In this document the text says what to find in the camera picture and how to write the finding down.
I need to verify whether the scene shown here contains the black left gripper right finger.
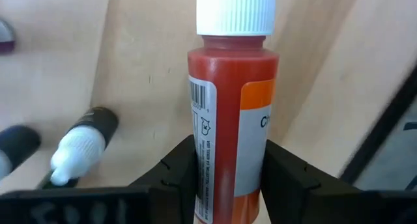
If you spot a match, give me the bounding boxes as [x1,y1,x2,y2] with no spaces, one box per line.
[260,139,417,224]

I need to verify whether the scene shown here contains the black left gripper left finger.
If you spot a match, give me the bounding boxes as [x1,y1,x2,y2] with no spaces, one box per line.
[0,135,198,224]

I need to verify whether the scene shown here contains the black aluminium rig frame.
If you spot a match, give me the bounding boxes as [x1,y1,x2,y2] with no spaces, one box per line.
[338,66,417,186]

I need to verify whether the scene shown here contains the small white-capped dropper bottle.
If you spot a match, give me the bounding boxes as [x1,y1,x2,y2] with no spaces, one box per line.
[0,125,42,181]
[0,18,16,55]
[50,106,120,188]

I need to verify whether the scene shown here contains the large orange food coloring bottle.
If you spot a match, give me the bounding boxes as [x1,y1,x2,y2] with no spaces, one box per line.
[187,0,280,224]

